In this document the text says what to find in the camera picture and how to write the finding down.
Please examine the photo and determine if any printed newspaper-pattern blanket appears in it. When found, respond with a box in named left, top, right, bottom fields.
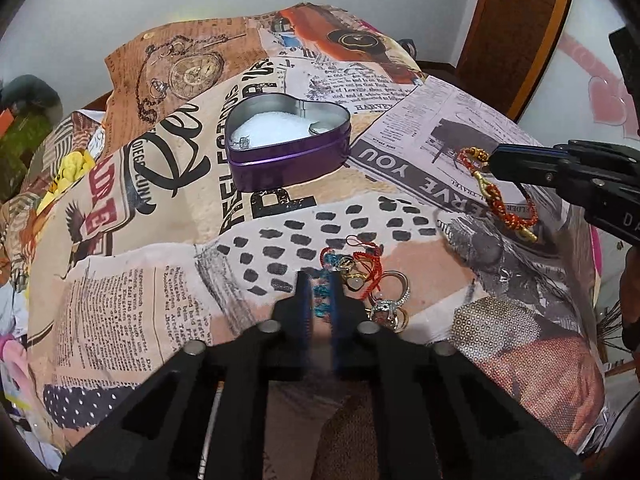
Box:
left=25, top=4, right=608, bottom=480

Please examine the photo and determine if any blue bead bracelet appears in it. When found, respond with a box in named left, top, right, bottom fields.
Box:
left=310, top=252, right=342, bottom=319

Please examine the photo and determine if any bundle of thin sticks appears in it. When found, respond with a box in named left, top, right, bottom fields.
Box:
left=595, top=300, right=638, bottom=378

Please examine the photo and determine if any wide silver ring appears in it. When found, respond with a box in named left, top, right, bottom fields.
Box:
left=381, top=270, right=413, bottom=304

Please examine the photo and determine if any yellow cloth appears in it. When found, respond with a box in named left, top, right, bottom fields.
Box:
left=36, top=151, right=97, bottom=213

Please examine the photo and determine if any pink heart wall decoration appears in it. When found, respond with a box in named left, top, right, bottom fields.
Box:
left=556, top=30, right=640, bottom=141

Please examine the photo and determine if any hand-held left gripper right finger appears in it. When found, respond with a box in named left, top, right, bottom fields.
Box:
left=326, top=271, right=587, bottom=480

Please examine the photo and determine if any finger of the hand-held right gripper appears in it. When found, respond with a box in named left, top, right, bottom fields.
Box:
left=488, top=143, right=573, bottom=187

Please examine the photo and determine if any gold ring with pink stone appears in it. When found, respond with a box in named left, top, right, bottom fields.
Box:
left=342, top=271, right=367, bottom=297

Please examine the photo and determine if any green cloth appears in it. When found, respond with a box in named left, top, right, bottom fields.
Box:
left=0, top=74, right=65, bottom=205

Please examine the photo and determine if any red cord bracelet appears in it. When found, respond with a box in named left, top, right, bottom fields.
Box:
left=320, top=234, right=387, bottom=305

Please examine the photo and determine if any purple heart-shaped tin box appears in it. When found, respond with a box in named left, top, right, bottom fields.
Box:
left=224, top=94, right=352, bottom=193

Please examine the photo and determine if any brown wooden door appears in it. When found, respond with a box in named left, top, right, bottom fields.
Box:
left=452, top=0, right=580, bottom=122

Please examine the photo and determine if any white foam insert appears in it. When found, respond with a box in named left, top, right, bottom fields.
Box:
left=229, top=110, right=332, bottom=150

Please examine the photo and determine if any red gold braided bracelet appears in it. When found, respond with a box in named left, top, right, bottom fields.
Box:
left=457, top=146, right=540, bottom=244

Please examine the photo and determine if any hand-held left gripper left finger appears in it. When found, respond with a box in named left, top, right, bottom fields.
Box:
left=60, top=270, right=316, bottom=480

